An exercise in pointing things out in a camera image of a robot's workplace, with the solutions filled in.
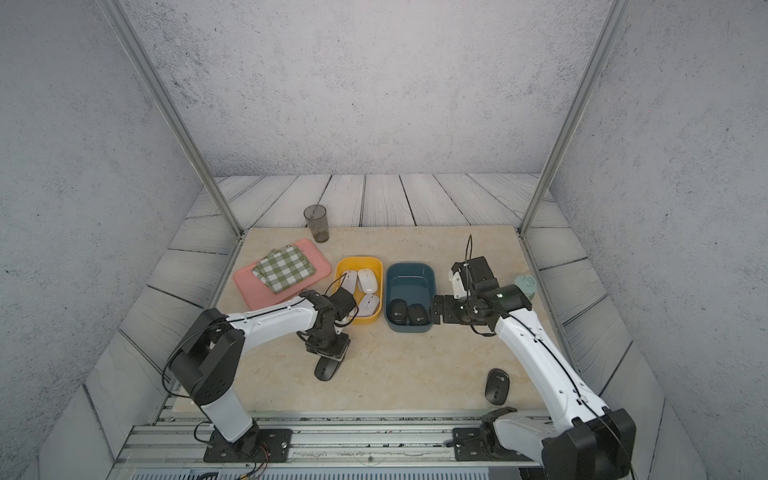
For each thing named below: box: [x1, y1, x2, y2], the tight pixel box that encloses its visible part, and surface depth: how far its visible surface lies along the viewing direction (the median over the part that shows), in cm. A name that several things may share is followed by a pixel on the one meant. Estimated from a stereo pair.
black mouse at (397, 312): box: [388, 298, 408, 325], surface depth 96 cm
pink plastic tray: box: [233, 238, 332, 311], surface depth 108 cm
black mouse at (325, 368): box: [314, 356, 339, 381], surface depth 86 cm
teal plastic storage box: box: [384, 263, 436, 333], surface depth 104 cm
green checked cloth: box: [252, 245, 316, 294], surface depth 110 cm
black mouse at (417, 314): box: [408, 303, 429, 325], surface depth 96 cm
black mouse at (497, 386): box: [485, 368, 510, 406], surface depth 82 cm
